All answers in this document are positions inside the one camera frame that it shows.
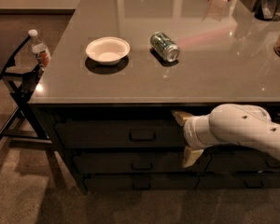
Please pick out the dark drawer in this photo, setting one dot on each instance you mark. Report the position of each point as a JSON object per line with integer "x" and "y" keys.
{"x": 240, "y": 160}
{"x": 136, "y": 162}
{"x": 266, "y": 181}
{"x": 141, "y": 182}
{"x": 120, "y": 133}

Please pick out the dark top left drawer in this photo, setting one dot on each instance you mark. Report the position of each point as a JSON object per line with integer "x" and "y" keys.
{"x": 120, "y": 133}

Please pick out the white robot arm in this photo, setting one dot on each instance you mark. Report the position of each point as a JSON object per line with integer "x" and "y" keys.
{"x": 240, "y": 125}

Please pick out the green soda can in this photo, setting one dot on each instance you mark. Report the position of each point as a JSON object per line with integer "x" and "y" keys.
{"x": 164, "y": 46}

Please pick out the black metal chair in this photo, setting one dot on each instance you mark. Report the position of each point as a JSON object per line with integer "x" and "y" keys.
{"x": 22, "y": 123}

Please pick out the dark bottom left drawer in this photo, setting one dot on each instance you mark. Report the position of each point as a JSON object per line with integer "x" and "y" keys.
{"x": 141, "y": 182}

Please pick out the dark cabinet frame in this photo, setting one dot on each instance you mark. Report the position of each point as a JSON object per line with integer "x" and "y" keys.
{"x": 50, "y": 115}

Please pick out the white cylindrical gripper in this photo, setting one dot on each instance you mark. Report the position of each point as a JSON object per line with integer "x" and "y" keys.
{"x": 190, "y": 132}

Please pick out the clear plastic water bottle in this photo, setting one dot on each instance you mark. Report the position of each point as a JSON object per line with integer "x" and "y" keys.
{"x": 39, "y": 49}

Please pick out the white paper bowl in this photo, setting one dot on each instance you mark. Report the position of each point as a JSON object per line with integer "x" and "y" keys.
{"x": 107, "y": 50}

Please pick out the dark middle left drawer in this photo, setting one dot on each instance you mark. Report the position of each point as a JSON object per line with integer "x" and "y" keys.
{"x": 136, "y": 162}

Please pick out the dark bottom right drawer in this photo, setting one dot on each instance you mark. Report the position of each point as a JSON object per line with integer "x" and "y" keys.
{"x": 266, "y": 181}

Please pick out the dark middle right drawer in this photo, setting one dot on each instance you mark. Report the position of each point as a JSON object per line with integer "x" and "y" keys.
{"x": 240, "y": 160}

